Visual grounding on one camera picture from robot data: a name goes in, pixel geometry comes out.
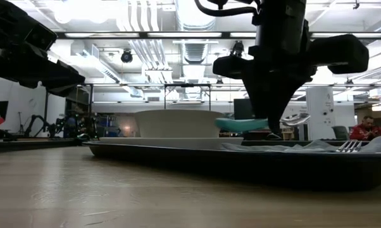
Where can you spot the white round plate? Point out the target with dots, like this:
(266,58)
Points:
(165,143)

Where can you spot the black ceiling spotlight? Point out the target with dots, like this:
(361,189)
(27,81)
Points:
(126,57)

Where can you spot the metal fork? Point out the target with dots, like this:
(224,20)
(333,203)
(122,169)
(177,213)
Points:
(348,146)

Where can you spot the beige bowl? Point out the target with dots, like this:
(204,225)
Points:
(178,123)

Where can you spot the grey-green office chair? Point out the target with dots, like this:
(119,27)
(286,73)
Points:
(340,133)

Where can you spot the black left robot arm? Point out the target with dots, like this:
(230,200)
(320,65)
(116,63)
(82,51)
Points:
(0,19)

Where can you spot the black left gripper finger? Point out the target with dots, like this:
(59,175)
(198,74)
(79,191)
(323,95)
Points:
(68,77)
(60,90)

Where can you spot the black plastic tray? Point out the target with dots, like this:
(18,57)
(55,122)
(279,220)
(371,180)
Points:
(241,168)

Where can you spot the person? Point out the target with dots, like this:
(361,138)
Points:
(367,133)

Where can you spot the silver ventilation duct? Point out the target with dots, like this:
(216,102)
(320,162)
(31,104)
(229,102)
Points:
(195,31)

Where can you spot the small black background robot arm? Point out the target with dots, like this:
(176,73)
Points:
(59,125)
(35,122)

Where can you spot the dark storage shelf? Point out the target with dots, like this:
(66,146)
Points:
(83,98)

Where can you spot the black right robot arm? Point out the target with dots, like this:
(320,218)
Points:
(282,16)

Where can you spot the black monitor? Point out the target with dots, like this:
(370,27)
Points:
(242,109)

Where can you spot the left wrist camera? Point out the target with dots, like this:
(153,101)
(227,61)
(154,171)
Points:
(41,36)

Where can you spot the black background rack frame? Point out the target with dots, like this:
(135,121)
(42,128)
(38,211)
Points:
(187,85)

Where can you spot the black aluminium rig frame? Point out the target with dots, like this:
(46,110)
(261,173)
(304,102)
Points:
(184,35)

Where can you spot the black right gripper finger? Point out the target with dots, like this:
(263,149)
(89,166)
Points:
(263,98)
(285,95)

